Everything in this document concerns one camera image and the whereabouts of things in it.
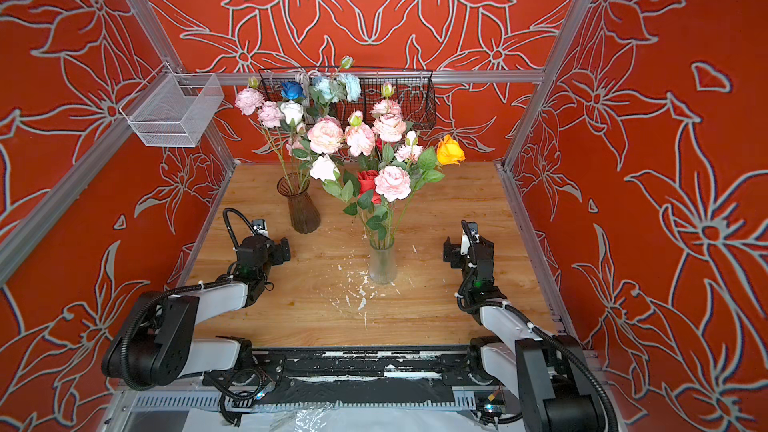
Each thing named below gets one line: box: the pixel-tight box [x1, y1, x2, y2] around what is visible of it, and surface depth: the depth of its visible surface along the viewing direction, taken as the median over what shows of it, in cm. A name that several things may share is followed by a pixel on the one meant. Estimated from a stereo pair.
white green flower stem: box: [307, 56, 362, 118], surface depth 76 cm
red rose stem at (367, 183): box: [357, 170, 381, 205], surface depth 69 cm
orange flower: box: [390, 135, 466, 247], surface depth 63 cm
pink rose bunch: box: [307, 110, 376, 157], surface depth 62 cm
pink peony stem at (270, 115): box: [234, 88, 291, 187], surface depth 78 cm
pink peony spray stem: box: [369, 82, 407, 162], surface depth 63 cm
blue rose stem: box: [281, 81, 307, 103], surface depth 75 cm
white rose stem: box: [310, 155, 378, 247], surface depth 60 cm
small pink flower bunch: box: [394, 130, 424, 168], surface depth 64 cm
